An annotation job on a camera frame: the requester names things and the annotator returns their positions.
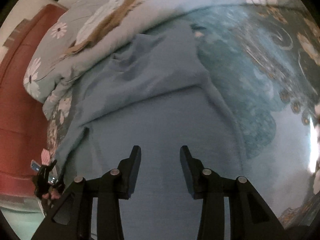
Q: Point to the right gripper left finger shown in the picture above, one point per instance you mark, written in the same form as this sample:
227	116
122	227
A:
71	216

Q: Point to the red wooden headboard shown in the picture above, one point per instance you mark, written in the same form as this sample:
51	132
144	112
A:
23	125

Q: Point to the grey daisy print duvet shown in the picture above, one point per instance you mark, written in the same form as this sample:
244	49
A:
93	29

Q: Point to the blue knit sweater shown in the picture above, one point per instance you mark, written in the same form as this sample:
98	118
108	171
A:
154	93

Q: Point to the dark floral bed sheet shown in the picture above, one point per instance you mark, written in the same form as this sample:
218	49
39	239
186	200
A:
265	63

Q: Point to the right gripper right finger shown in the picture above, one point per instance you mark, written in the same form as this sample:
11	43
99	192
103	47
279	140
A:
250	215

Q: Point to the white wardrobe with black stripe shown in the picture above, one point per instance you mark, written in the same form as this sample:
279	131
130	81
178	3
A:
20	12

